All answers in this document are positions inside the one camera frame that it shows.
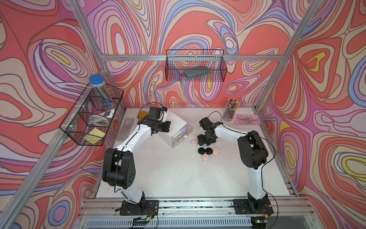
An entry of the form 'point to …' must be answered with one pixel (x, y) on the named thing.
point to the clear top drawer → (181, 135)
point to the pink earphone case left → (194, 142)
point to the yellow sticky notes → (95, 136)
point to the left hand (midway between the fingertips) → (170, 126)
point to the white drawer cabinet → (175, 122)
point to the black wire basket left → (88, 121)
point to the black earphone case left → (201, 150)
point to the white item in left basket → (108, 113)
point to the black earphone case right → (208, 150)
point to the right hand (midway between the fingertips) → (205, 144)
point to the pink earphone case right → (216, 151)
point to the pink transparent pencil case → (247, 119)
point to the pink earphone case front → (205, 157)
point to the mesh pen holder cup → (229, 114)
